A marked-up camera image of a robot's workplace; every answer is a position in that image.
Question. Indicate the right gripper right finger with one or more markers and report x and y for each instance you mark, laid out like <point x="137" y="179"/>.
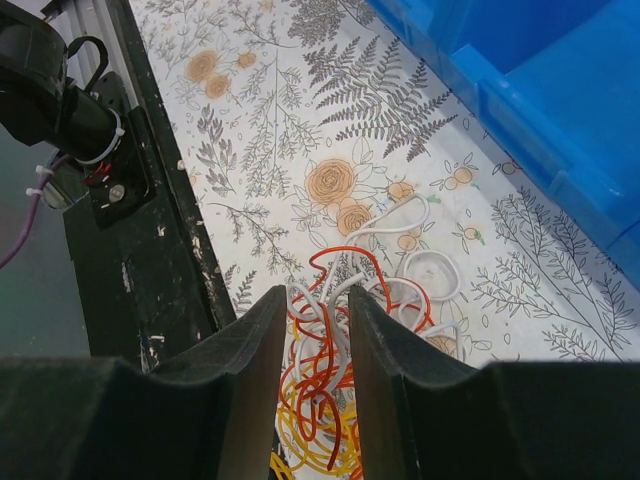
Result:
<point x="425" y="415"/>

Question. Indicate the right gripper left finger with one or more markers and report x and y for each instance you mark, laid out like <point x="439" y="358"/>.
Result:
<point x="207" y="413"/>

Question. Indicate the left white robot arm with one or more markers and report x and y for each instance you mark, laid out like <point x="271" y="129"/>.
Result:
<point x="40" y="102"/>

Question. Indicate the floral table mat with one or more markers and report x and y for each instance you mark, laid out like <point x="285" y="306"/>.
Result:
<point x="301" y="121"/>

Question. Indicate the left blue bin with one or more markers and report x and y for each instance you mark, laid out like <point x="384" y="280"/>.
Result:
<point x="556" y="83"/>

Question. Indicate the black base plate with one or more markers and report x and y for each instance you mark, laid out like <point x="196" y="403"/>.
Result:
<point x="150" y="285"/>

